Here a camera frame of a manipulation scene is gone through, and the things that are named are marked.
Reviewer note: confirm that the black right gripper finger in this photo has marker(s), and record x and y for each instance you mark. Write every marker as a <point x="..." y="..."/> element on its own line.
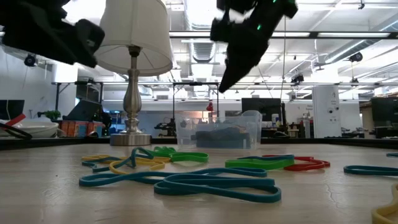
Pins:
<point x="248" y="56"/>
<point x="233" y="53"/>

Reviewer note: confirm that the teal rubber band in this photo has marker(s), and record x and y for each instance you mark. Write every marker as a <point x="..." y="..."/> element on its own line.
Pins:
<point x="102" y="180"/>
<point x="273" y="157"/>
<point x="392" y="154"/>
<point x="367" y="170"/>
<point x="133" y="158"/>
<point x="275" y="194"/>

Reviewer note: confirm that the green rubber band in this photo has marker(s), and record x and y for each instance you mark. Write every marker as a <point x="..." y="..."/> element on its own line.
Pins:
<point x="258" y="164"/>
<point x="163" y="150"/>
<point x="192" y="158"/>

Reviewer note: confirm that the red rubber band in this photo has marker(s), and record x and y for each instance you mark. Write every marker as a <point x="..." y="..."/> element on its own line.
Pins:
<point x="308" y="165"/>

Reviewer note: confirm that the yellow rubber band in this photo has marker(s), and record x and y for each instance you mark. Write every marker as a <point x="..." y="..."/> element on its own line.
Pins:
<point x="382" y="214"/>
<point x="93" y="157"/>
<point x="157" y="165"/>

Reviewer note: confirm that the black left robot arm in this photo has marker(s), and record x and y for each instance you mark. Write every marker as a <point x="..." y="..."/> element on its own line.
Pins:
<point x="31" y="7"/>

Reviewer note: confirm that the black background robot arm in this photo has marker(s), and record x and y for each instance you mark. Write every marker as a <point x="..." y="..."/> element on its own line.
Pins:
<point x="166" y="127"/>

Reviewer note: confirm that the clear plastic bin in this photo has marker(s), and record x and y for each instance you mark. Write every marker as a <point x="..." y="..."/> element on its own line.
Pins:
<point x="248" y="130"/>

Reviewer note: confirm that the black computer monitor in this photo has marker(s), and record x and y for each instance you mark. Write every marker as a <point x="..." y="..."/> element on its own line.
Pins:
<point x="261" y="107"/>
<point x="11" y="109"/>

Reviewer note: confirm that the black overhead light bar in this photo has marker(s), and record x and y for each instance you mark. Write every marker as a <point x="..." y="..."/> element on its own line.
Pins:
<point x="313" y="35"/>

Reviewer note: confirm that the dark open laptop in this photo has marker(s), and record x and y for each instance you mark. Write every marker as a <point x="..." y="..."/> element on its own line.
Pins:
<point x="84" y="110"/>

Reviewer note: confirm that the white bowl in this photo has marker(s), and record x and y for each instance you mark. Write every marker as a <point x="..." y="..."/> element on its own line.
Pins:
<point x="37" y="129"/>

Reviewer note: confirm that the white shade silver table lamp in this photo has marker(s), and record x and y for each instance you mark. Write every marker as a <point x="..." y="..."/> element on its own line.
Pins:
<point x="133" y="31"/>

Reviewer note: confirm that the white column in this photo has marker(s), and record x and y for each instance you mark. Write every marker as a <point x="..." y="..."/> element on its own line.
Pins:
<point x="326" y="112"/>

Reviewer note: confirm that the orange cardboard boxes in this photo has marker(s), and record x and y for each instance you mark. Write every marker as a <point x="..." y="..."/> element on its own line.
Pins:
<point x="81" y="128"/>

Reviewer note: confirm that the black cabinet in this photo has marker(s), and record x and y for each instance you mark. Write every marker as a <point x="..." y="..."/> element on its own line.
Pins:
<point x="385" y="115"/>

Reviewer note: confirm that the silver ventilation duct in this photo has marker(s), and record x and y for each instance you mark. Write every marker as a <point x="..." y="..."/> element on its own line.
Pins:
<point x="202" y="51"/>

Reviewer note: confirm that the black metal stand frame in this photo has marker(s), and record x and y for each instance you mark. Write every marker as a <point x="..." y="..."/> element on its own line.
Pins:
<point x="196" y="83"/>

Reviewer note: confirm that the black aluminium table frame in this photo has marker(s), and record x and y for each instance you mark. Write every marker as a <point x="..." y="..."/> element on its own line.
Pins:
<point x="62" y="143"/>

